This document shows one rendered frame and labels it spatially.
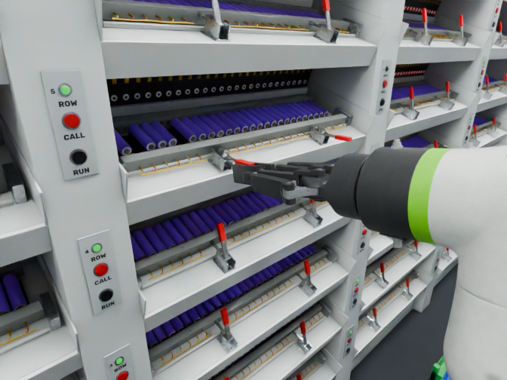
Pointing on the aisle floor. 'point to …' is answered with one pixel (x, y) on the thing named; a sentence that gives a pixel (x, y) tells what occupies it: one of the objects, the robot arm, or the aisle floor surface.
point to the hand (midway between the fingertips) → (253, 173)
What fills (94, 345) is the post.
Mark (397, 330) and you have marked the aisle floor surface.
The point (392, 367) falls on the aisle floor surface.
